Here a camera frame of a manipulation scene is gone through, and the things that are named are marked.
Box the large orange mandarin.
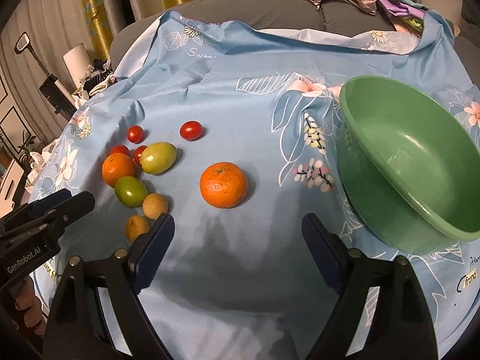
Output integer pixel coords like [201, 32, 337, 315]
[199, 162, 248, 209]

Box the tan longan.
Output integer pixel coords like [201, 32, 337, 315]
[124, 214, 150, 242]
[142, 193, 168, 220]

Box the clutter pile beside sofa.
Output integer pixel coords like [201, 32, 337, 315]
[73, 58, 116, 100]

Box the person's hand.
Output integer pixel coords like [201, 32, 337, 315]
[10, 276, 47, 336]

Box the small orange mandarin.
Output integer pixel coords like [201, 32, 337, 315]
[102, 153, 136, 188]

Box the blue floral tablecloth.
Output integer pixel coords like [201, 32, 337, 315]
[32, 11, 479, 359]

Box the red cherry tomato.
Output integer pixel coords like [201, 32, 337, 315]
[133, 145, 147, 165]
[127, 125, 145, 144]
[179, 120, 203, 141]
[109, 145, 130, 156]

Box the purple cloth pile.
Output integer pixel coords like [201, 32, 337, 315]
[377, 0, 429, 36]

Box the grey sofa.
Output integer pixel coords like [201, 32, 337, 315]
[110, 0, 479, 69]

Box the green plastic bowl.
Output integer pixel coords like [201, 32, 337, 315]
[337, 76, 479, 254]

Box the yellow-green tomato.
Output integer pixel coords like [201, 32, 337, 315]
[140, 141, 176, 175]

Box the green tomato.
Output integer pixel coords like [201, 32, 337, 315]
[114, 176, 148, 208]

